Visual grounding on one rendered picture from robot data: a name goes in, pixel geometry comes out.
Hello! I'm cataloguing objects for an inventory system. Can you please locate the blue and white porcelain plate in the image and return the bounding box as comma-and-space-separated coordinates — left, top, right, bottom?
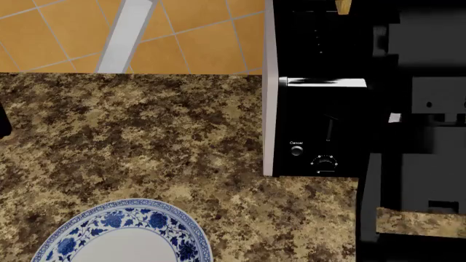
30, 197, 213, 262

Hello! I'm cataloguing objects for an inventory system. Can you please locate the white wall trim bar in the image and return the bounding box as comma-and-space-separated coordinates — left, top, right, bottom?
95, 0, 159, 74

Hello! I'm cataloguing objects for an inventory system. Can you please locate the black and silver toaster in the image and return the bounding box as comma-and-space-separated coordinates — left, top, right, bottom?
262, 0, 387, 178

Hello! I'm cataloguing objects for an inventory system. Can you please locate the toaster browning dial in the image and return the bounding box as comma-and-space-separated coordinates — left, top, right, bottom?
309, 154, 339, 168

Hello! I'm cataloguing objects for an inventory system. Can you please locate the toasted bread slice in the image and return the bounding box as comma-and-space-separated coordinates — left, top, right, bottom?
334, 0, 353, 15

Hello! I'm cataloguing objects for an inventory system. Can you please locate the black toaster lever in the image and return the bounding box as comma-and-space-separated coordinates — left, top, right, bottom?
323, 114, 339, 142

